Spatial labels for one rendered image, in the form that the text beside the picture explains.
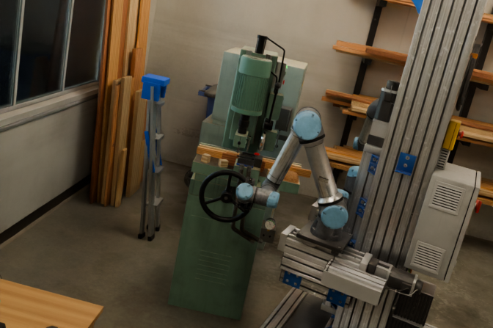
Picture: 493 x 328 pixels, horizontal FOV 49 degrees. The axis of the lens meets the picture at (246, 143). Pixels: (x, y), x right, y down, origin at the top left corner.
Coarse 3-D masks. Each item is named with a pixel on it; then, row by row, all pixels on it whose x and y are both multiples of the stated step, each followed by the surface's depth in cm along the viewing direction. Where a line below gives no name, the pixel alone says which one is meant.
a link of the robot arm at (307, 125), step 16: (304, 112) 229; (304, 128) 228; (320, 128) 228; (304, 144) 232; (320, 144) 232; (320, 160) 233; (320, 176) 235; (320, 192) 238; (336, 192) 237; (320, 208) 240; (336, 208) 234; (336, 224) 237
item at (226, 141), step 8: (248, 48) 321; (240, 56) 316; (272, 56) 314; (272, 64) 316; (272, 80) 318; (232, 96) 322; (264, 104) 322; (232, 112) 324; (264, 112) 323; (232, 120) 326; (224, 128) 329; (224, 136) 329; (256, 136) 327; (224, 144) 330; (232, 144) 329; (256, 144) 328; (248, 152) 330; (256, 152) 330
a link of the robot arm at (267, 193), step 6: (264, 186) 250; (270, 186) 250; (258, 192) 243; (264, 192) 243; (270, 192) 243; (276, 192) 244; (258, 198) 242; (264, 198) 242; (270, 198) 242; (276, 198) 242; (258, 204) 244; (264, 204) 243; (270, 204) 242; (276, 204) 242
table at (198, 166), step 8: (200, 160) 302; (216, 160) 308; (192, 168) 299; (200, 168) 298; (208, 168) 298; (216, 168) 298; (224, 168) 298; (232, 168) 300; (264, 168) 312; (224, 176) 298; (264, 176) 298; (232, 184) 289; (280, 184) 297; (288, 184) 297; (296, 184) 297; (288, 192) 298; (296, 192) 298
